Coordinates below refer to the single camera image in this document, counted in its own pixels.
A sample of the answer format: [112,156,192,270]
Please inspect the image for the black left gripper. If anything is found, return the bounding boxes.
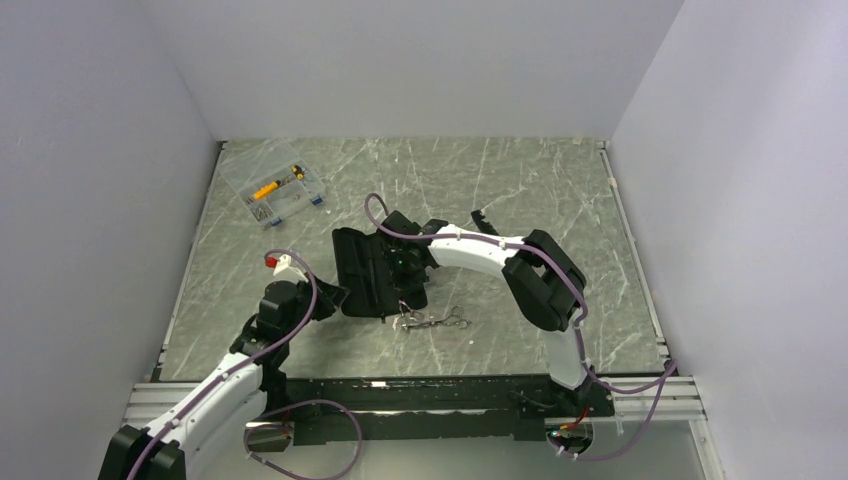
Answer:
[283,270,349,340]

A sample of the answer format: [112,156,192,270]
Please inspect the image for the black zippered tool case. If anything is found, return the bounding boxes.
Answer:
[332,228,428,319]

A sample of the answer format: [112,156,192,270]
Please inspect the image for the silver hair cutting scissors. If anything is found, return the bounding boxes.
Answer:
[398,300,427,324]

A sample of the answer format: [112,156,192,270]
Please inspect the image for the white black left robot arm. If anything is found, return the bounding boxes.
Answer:
[98,278,349,479]

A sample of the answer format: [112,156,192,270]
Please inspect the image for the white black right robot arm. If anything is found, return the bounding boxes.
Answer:
[374,221,591,415]

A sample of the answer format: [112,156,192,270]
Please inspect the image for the silver thinning scissors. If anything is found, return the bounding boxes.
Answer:
[393,305,471,331]

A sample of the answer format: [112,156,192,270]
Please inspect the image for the small black yellow tool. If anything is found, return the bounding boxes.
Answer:
[290,164,306,180]

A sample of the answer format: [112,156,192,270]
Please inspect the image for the clear plastic organizer box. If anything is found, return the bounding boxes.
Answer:
[218,139,326,229]

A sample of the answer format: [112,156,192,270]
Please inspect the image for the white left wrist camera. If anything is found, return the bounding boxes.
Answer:
[265,254,308,283]

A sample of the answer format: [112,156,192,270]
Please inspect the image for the yellow handled screwdriver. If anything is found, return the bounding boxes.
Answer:
[252,180,282,201]

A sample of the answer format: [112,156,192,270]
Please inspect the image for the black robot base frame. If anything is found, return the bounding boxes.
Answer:
[247,374,615,452]

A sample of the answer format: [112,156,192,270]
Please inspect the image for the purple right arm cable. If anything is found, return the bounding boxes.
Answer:
[364,192,678,463]

